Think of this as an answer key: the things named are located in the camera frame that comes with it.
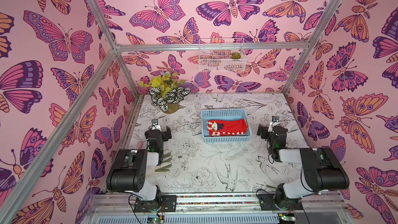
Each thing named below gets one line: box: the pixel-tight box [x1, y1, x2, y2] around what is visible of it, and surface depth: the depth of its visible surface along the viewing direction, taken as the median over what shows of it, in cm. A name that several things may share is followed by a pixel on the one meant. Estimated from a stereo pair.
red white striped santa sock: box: [209, 130, 247, 137], surface depth 97 cm
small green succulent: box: [230, 51, 241, 60], surface depth 94 cm
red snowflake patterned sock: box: [206, 118, 248, 133], surface depth 96 cm
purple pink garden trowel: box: [135, 141, 145, 150], surface depth 93 cm
